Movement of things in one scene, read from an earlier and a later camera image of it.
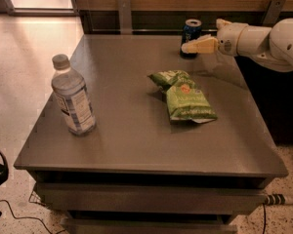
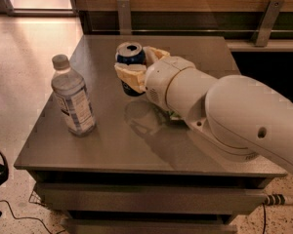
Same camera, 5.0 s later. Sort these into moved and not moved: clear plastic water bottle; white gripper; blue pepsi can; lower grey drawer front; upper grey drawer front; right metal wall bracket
Moved: blue pepsi can; white gripper
Not moved: lower grey drawer front; upper grey drawer front; right metal wall bracket; clear plastic water bottle
